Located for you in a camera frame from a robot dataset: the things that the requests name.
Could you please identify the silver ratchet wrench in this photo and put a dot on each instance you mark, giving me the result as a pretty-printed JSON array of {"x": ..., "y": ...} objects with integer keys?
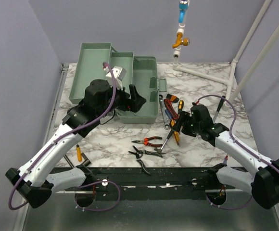
[{"x": 162, "y": 107}]

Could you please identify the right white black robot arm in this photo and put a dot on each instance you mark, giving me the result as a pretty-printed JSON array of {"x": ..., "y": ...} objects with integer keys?
[{"x": 250, "y": 168}]

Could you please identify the blue handle screwdriver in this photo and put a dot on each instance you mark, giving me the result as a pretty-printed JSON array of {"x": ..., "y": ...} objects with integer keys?
[{"x": 169, "y": 115}]

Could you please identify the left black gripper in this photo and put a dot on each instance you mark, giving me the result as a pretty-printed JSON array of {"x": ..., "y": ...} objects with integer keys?
[{"x": 136, "y": 101}]

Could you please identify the black mounting rail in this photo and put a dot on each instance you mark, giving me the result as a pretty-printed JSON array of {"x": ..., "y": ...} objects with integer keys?
[{"x": 161, "y": 183}]

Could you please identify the white pvc pipe frame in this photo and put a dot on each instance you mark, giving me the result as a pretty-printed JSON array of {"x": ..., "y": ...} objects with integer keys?
[{"x": 231, "y": 94}]

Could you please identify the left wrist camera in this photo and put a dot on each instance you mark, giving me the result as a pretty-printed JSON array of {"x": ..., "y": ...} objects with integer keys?
[{"x": 119, "y": 73}]

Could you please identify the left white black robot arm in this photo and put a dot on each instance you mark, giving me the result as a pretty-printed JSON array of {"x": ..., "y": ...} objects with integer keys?
[{"x": 34, "y": 180}]

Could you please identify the small black claw hammer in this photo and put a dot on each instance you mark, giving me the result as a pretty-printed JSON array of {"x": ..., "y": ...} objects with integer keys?
[{"x": 160, "y": 149}]

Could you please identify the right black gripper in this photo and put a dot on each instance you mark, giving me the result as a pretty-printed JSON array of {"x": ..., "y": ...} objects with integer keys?
[{"x": 184, "y": 116}]

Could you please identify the orange black brush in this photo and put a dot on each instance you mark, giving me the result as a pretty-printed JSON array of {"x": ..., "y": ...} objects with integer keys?
[{"x": 172, "y": 98}]

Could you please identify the orange long nose pliers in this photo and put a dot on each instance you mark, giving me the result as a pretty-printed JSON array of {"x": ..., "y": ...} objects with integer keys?
[{"x": 146, "y": 141}]

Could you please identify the orange box cutter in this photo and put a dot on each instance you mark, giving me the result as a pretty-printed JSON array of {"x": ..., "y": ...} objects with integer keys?
[{"x": 175, "y": 134}]

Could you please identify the green tool box clear lid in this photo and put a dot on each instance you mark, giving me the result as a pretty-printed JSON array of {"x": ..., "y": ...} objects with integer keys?
[{"x": 103, "y": 61}]

